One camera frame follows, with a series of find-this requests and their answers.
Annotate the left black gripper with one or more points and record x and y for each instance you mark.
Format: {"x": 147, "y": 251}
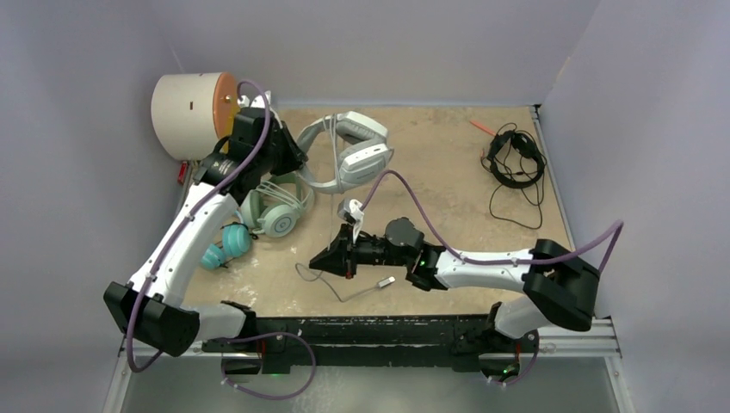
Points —
{"x": 294, "y": 157}

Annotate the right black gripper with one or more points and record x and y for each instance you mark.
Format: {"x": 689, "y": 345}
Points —
{"x": 341, "y": 258}

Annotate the mint green headphones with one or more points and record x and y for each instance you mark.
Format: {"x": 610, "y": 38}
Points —
{"x": 275, "y": 205}

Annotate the white grey headphones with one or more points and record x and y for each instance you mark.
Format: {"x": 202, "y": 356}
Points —
{"x": 360, "y": 147}

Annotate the teal cat-ear headphones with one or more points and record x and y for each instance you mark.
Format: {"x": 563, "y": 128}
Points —
{"x": 213, "y": 256}

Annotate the black headphones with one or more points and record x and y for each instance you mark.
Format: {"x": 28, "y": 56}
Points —
{"x": 516, "y": 162}

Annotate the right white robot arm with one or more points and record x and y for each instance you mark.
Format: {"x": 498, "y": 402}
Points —
{"x": 557, "y": 287}

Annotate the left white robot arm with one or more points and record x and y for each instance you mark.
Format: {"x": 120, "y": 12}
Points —
{"x": 149, "y": 307}

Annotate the white cylinder drum orange lid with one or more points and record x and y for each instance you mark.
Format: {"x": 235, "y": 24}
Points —
{"x": 192, "y": 112}

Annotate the red clamp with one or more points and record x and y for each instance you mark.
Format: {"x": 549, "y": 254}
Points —
{"x": 182, "y": 172}

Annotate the orange pencil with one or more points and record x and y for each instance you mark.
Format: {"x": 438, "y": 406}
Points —
{"x": 483, "y": 128}

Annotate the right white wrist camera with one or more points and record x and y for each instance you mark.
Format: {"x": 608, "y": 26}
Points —
{"x": 351, "y": 211}

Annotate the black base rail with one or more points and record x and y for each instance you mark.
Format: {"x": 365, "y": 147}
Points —
{"x": 463, "y": 343}

